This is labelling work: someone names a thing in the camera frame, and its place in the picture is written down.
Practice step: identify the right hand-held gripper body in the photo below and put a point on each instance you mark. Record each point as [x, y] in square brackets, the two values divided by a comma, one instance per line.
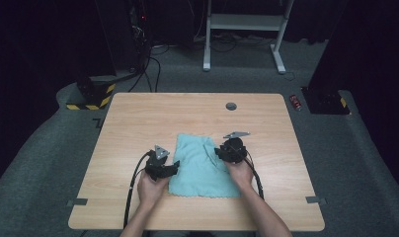
[234, 151]

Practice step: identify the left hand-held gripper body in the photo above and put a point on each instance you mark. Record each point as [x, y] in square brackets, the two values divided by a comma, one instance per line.
[156, 166]

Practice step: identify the teal cloth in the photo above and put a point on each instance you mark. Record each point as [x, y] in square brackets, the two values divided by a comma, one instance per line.
[197, 171]

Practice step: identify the person's right hand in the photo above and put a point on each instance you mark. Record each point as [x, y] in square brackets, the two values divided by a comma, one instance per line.
[239, 174]

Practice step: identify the person's left hand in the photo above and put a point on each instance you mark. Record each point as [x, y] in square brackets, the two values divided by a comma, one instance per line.
[152, 191]

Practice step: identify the grey round table grommet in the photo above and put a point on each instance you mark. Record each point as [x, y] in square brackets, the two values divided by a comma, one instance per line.
[231, 106]

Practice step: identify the red can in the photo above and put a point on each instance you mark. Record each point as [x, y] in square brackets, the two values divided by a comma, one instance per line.
[295, 102]

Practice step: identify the grey tape strip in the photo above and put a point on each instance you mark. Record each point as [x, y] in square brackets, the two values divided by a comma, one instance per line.
[315, 199]
[78, 202]

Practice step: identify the black yellow striped stand base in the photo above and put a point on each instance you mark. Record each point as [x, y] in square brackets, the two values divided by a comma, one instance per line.
[95, 98]

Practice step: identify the black square stand base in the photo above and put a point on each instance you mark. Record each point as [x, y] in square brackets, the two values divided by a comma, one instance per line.
[326, 102]

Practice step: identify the white metal stand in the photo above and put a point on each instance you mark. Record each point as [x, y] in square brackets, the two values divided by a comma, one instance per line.
[243, 22]

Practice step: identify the dark equipment rack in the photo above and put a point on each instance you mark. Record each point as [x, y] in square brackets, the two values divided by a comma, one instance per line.
[121, 36]

